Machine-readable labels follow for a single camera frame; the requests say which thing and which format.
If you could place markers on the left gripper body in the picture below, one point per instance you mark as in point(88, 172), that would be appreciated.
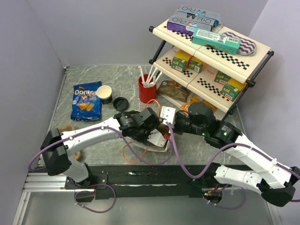
point(151, 135)

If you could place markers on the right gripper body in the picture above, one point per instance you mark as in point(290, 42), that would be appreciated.
point(173, 121)

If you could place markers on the paper coffee cup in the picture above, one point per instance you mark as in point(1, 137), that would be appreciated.
point(104, 92)

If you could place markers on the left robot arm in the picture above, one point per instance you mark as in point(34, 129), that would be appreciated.
point(58, 147)

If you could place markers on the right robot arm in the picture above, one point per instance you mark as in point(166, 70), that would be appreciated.
point(271, 179)

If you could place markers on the orange snack packet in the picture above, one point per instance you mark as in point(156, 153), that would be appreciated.
point(195, 98)

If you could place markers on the brown snack bag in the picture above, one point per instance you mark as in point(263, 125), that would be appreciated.
point(173, 90)

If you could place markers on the red straw holder cup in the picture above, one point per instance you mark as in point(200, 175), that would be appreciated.
point(146, 94)

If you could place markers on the white wrapped straws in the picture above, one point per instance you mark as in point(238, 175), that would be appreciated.
point(151, 79)

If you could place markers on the green yellow box far left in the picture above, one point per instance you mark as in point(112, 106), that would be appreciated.
point(180, 60)

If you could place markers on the green yellow box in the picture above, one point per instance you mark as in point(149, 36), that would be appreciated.
point(232, 89)
point(196, 64)
point(180, 60)
point(221, 78)

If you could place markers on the cream two-tier shelf rack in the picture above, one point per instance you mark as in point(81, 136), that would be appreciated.
point(242, 68)

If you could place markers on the green yellow box right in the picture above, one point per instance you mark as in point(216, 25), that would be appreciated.
point(232, 89)

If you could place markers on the blue Doritos chip bag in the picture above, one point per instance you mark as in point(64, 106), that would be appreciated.
point(86, 105)

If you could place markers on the teal toothpaste box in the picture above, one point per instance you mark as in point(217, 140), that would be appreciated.
point(217, 41)

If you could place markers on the purple toothpaste box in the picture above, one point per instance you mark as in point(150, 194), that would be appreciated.
point(189, 25)

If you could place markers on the purple wavy sleep mask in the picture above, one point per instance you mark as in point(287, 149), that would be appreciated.
point(246, 48)

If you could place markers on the blue grey toothpaste box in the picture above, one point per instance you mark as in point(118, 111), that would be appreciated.
point(202, 13)

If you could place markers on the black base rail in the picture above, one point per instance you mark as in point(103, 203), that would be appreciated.
point(123, 181)

